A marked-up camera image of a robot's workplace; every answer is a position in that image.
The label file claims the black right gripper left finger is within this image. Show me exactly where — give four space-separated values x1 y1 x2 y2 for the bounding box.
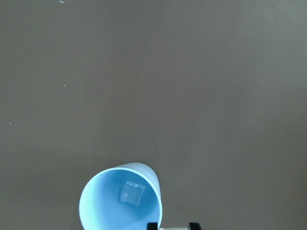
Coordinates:
146 222 158 230

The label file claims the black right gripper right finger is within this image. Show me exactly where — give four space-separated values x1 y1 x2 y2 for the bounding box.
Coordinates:
189 222 201 230

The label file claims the clear ice cube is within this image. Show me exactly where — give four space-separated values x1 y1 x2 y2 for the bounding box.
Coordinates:
118 181 146 207

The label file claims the light blue cup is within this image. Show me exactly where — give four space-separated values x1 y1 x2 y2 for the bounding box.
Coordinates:
79 162 163 230

